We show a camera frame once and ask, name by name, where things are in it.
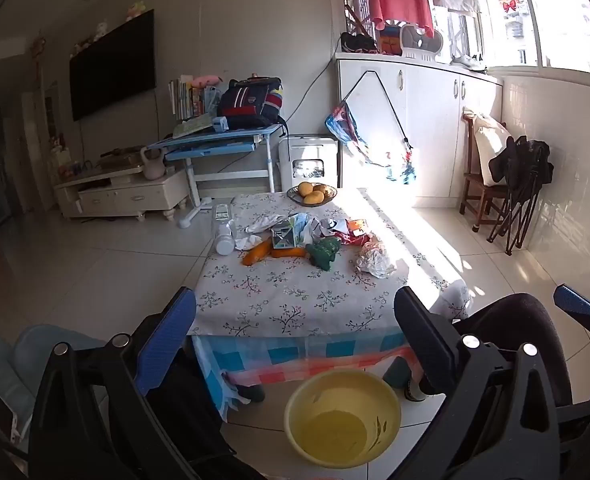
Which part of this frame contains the green knitted cloth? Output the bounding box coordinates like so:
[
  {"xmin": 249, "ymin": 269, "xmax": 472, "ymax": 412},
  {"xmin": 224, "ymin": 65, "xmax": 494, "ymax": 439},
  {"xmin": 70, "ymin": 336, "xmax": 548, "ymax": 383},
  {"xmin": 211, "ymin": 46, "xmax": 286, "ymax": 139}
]
[{"xmin": 306, "ymin": 236, "xmax": 342, "ymax": 271}]

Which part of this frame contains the floral tablecloth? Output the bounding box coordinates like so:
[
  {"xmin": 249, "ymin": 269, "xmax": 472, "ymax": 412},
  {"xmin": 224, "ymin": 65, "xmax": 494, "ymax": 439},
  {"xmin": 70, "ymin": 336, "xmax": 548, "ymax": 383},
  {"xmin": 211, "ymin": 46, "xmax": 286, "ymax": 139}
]
[{"xmin": 191, "ymin": 188, "xmax": 460, "ymax": 337}]

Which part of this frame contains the navy striped backpack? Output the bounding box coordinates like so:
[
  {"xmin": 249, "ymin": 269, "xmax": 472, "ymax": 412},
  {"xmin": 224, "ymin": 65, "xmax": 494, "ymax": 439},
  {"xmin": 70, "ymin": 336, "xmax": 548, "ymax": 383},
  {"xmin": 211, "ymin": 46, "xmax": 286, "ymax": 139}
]
[{"xmin": 218, "ymin": 76, "xmax": 283, "ymax": 130}]

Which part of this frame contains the wire fruit basket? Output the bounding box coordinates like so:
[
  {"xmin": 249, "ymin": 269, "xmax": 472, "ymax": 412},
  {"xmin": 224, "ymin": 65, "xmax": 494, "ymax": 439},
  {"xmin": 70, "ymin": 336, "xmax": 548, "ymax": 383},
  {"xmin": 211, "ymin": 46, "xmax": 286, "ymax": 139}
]
[{"xmin": 286, "ymin": 182, "xmax": 338, "ymax": 207}]

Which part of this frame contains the red orange snack bag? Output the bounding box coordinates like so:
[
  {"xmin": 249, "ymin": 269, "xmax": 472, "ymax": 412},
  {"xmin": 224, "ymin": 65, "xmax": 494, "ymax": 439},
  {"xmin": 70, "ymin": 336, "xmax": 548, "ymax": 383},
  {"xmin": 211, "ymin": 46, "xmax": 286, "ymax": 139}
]
[{"xmin": 331, "ymin": 219, "xmax": 372, "ymax": 247}]

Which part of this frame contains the white cushion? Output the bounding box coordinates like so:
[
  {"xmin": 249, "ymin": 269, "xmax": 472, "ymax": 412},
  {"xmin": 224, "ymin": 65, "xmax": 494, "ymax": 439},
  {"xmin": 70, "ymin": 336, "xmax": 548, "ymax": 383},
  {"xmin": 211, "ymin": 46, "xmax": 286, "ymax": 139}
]
[{"xmin": 473, "ymin": 114, "xmax": 510, "ymax": 186}]

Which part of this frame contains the blue study desk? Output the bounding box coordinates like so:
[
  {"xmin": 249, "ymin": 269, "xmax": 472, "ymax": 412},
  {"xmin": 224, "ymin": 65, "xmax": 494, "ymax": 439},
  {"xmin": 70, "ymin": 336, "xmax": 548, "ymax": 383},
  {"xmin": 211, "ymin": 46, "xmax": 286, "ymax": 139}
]
[{"xmin": 147, "ymin": 122, "xmax": 288, "ymax": 229}]

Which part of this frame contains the white plastic bag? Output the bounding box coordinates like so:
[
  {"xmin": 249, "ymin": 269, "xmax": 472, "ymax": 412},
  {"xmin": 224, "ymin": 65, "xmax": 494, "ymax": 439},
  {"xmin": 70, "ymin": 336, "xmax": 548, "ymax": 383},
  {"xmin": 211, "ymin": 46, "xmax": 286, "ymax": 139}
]
[{"xmin": 356, "ymin": 236, "xmax": 397, "ymax": 280}]

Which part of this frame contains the yellow mango front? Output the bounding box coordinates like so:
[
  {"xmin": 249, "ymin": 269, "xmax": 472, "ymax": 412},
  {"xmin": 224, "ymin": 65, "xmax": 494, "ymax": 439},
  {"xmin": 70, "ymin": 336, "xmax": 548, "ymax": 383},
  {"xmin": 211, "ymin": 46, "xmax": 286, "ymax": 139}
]
[{"xmin": 304, "ymin": 191, "xmax": 325, "ymax": 205}]

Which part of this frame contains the black wall television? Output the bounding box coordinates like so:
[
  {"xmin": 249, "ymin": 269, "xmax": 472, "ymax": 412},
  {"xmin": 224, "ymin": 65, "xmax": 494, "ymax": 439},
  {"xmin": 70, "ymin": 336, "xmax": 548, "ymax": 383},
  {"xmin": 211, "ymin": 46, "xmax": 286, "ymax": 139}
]
[{"xmin": 69, "ymin": 10, "xmax": 156, "ymax": 122}]

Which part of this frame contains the yellow plastic basin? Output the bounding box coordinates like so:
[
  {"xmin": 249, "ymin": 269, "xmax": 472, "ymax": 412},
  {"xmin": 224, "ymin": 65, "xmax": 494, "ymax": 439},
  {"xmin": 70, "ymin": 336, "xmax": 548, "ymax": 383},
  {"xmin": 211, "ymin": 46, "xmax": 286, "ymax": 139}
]
[{"xmin": 284, "ymin": 370, "xmax": 401, "ymax": 469}]

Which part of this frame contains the pink plush toy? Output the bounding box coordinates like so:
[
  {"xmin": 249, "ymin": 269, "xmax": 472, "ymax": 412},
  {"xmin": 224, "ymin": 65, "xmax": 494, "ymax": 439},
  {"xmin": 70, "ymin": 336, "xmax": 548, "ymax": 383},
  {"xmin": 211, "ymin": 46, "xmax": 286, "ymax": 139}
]
[{"xmin": 191, "ymin": 75, "xmax": 222, "ymax": 88}]

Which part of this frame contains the white tissue paper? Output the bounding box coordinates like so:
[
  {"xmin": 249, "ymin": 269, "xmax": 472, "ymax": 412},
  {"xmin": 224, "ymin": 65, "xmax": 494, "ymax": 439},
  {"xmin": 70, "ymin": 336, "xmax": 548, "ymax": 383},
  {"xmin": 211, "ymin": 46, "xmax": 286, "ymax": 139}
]
[{"xmin": 245, "ymin": 214, "xmax": 285, "ymax": 234}]

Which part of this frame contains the wooden chair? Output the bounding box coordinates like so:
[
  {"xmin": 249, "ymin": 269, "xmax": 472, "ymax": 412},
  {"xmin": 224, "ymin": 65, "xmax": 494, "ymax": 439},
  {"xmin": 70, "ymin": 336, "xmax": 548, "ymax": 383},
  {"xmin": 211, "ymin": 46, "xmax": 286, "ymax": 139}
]
[{"xmin": 459, "ymin": 110, "xmax": 508, "ymax": 233}]

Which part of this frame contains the pink kettlebell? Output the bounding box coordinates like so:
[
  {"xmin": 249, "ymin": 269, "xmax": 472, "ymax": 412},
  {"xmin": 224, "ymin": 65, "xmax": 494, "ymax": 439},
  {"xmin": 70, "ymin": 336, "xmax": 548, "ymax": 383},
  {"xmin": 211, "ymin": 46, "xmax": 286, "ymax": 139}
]
[{"xmin": 140, "ymin": 148, "xmax": 166, "ymax": 181}]

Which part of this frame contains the orange peel large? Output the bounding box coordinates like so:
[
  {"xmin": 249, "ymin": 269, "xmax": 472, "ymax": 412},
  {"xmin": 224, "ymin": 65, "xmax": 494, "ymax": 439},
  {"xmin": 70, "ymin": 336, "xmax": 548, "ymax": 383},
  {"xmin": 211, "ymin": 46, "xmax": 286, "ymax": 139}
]
[{"xmin": 242, "ymin": 238, "xmax": 272, "ymax": 266}]

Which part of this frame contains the white tv cabinet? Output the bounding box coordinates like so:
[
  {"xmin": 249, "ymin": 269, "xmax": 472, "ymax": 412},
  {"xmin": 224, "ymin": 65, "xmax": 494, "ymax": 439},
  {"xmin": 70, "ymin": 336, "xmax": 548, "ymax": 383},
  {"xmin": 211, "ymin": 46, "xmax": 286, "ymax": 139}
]
[{"xmin": 54, "ymin": 167, "xmax": 190, "ymax": 221}]

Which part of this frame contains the white air purifier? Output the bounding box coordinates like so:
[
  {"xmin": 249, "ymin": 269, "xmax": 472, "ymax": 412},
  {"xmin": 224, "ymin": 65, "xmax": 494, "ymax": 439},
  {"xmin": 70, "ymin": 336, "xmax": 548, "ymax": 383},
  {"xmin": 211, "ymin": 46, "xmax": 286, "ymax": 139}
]
[{"xmin": 278, "ymin": 136, "xmax": 338, "ymax": 191}]

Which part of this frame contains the row of books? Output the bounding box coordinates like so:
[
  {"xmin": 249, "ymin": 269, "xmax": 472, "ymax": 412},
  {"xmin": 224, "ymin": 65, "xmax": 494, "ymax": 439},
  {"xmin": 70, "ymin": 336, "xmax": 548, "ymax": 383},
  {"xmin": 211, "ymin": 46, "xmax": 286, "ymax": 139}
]
[{"xmin": 168, "ymin": 75, "xmax": 223, "ymax": 122}]

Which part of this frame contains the colourful kite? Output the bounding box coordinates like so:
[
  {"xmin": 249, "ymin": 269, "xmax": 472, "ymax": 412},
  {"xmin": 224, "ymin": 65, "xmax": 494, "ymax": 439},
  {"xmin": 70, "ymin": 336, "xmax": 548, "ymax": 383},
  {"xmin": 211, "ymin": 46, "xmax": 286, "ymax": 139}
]
[{"xmin": 325, "ymin": 101, "xmax": 416, "ymax": 184}]

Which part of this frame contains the white balcony cabinet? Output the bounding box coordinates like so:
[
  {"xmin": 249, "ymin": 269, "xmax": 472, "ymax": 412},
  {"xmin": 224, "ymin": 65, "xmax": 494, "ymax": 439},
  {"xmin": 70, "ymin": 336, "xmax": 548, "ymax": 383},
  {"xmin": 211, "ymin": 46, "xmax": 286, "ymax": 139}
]
[{"xmin": 336, "ymin": 53, "xmax": 503, "ymax": 208}]

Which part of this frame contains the white plastic bottle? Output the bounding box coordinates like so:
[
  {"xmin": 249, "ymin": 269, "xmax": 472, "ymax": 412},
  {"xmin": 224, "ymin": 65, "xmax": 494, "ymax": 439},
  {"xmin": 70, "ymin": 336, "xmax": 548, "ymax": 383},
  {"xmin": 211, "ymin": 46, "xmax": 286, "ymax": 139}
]
[{"xmin": 214, "ymin": 221, "xmax": 235, "ymax": 256}]

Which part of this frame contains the yellow mango left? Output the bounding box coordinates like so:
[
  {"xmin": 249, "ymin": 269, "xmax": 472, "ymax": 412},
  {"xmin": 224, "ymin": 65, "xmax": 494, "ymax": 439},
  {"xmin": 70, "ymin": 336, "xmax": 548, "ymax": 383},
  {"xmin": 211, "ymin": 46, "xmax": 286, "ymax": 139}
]
[{"xmin": 298, "ymin": 182, "xmax": 313, "ymax": 197}]

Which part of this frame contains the yellow mango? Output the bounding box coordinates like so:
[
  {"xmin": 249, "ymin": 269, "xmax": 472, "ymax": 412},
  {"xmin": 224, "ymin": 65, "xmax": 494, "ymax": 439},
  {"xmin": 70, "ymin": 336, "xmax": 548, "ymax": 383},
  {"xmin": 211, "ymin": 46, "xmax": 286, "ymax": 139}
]
[
  {"xmin": 304, "ymin": 191, "xmax": 325, "ymax": 205},
  {"xmin": 298, "ymin": 182, "xmax": 313, "ymax": 197}
]

